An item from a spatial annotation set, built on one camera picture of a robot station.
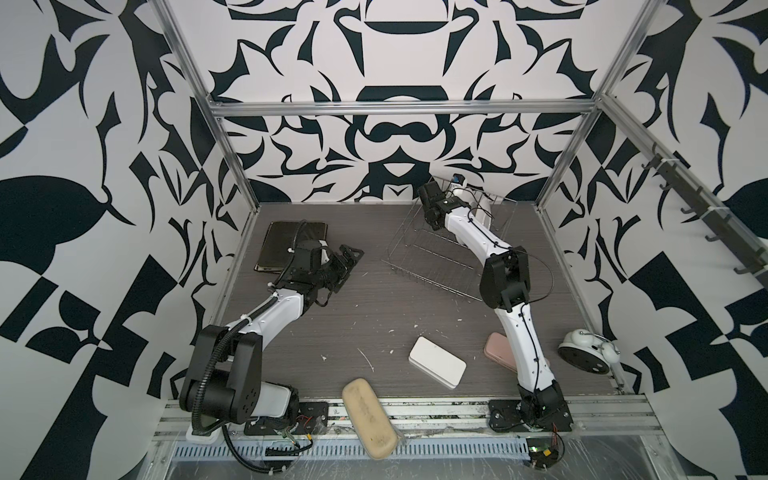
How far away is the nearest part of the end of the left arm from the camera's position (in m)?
0.70

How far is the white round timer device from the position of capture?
74 centimetres

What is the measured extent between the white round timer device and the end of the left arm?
60 centimetres
